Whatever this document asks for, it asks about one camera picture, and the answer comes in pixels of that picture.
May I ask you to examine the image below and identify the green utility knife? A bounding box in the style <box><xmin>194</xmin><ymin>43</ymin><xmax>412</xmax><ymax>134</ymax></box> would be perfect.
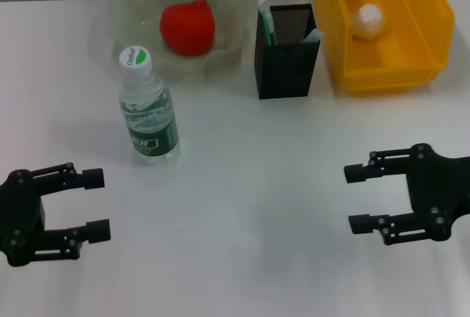
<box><xmin>257</xmin><ymin>0</ymin><xmax>278</xmax><ymax>48</ymax></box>

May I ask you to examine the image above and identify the clear green-label water bottle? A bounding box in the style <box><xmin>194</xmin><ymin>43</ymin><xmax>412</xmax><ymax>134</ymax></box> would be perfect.
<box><xmin>117</xmin><ymin>45</ymin><xmax>182</xmax><ymax>167</ymax></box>

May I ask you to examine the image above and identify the pale green glass fruit bowl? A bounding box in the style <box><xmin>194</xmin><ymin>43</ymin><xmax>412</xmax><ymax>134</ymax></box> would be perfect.
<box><xmin>106</xmin><ymin>0</ymin><xmax>252</xmax><ymax>84</ymax></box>

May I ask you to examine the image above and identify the black mesh pen holder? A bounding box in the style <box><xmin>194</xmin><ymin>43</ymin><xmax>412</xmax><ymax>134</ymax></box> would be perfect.
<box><xmin>253</xmin><ymin>3</ymin><xmax>322</xmax><ymax>101</ymax></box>

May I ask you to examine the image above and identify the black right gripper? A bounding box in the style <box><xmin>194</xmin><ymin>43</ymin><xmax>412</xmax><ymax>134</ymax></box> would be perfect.
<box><xmin>343</xmin><ymin>142</ymin><xmax>470</xmax><ymax>247</ymax></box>

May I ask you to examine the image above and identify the yellow plastic storage bin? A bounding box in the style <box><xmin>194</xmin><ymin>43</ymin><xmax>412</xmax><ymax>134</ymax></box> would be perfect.
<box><xmin>314</xmin><ymin>0</ymin><xmax>455</xmax><ymax>97</ymax></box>

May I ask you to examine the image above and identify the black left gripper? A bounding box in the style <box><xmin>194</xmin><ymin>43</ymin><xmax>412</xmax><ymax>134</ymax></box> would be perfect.
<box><xmin>0</xmin><ymin>161</ymin><xmax>112</xmax><ymax>268</ymax></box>

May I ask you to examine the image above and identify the white paper ball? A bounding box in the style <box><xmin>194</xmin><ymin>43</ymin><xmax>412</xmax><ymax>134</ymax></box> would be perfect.
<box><xmin>350</xmin><ymin>0</ymin><xmax>386</xmax><ymax>40</ymax></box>

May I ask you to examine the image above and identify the grey pen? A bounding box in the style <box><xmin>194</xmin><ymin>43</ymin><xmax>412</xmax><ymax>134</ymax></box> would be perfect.
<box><xmin>302</xmin><ymin>27</ymin><xmax>325</xmax><ymax>45</ymax></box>

